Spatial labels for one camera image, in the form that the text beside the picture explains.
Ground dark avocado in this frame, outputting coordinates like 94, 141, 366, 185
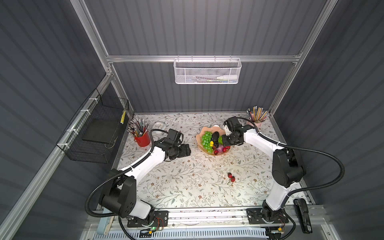
211, 132, 220, 145

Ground pink faceted fruit bowl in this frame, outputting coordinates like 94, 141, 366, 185
196, 125, 231, 156

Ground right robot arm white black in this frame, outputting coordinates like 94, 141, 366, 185
222, 117, 306, 224

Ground green grape bunch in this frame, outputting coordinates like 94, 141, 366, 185
202, 131, 213, 154

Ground red cherry pair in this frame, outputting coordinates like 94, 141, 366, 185
213, 146, 231, 156

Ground dark black cherry pair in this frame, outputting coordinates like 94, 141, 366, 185
212, 141, 220, 149

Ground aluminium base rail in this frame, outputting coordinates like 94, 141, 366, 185
86, 205, 328, 232

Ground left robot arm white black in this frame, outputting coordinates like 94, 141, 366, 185
99, 129, 191, 225

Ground black wire wall basket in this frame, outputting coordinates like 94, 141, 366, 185
57, 90, 130, 164

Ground red cherry cluster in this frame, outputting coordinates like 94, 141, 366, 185
228, 173, 236, 185

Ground pink pencil cup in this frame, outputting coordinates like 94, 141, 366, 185
253, 121, 262, 129

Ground black stapler tool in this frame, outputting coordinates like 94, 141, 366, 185
293, 199, 313, 234

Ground pencils in red cup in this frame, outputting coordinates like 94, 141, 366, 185
128, 118, 149, 138

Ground light blue brush tool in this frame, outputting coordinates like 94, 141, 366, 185
97, 217, 115, 236

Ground purple fig fruit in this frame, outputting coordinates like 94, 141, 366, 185
217, 146, 224, 153

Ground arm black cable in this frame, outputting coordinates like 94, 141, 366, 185
84, 128, 181, 218
236, 116, 346, 199

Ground pencils in pink cup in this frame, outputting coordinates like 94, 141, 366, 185
247, 106, 269, 123

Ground white alarm clock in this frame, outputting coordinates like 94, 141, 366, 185
152, 122, 167, 130

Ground red pencil cup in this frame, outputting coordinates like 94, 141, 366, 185
134, 132, 151, 147

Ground white wire mesh basket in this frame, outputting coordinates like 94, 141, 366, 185
173, 57, 242, 85

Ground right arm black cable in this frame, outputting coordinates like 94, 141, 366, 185
236, 116, 346, 199

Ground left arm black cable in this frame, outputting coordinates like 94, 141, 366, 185
84, 128, 181, 218

